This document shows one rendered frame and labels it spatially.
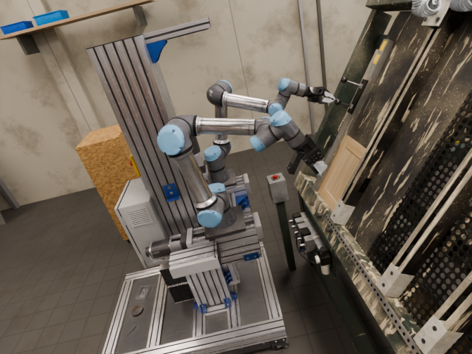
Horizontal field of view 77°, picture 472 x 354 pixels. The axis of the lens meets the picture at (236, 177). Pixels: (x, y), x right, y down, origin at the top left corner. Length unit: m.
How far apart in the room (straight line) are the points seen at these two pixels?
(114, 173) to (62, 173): 2.50
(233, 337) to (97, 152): 2.05
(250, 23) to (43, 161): 3.82
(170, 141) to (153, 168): 0.45
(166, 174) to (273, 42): 3.35
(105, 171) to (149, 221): 1.50
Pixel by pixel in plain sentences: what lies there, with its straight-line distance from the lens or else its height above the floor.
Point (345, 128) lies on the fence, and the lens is 1.92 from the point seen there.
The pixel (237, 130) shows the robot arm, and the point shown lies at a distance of 1.35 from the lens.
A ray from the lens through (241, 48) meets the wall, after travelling 4.61.
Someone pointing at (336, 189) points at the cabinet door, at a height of 0.99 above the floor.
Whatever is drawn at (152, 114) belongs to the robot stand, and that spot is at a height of 1.68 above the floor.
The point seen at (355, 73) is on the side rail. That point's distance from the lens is 2.12.
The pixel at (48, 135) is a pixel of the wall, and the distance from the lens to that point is 5.42.
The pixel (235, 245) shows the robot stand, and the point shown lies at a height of 0.90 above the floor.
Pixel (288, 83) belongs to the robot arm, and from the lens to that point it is 1.80.
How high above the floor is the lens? 2.03
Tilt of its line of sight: 29 degrees down
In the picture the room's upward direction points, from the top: 15 degrees counter-clockwise
